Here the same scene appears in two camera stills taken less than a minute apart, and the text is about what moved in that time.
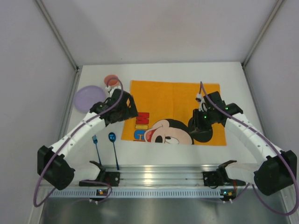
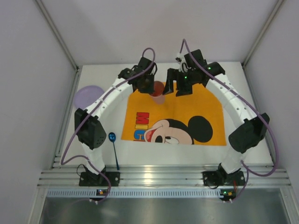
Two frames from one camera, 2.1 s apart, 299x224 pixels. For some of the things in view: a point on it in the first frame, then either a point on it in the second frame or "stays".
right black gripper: [199, 122] to [178, 79]
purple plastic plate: [86, 96] stays
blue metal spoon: [112, 137] stays
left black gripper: [130, 106] to [146, 83]
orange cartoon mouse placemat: [164, 108] stays
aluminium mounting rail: [159, 176] stays
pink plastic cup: [112, 82] to [159, 100]
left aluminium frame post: [53, 26] stays
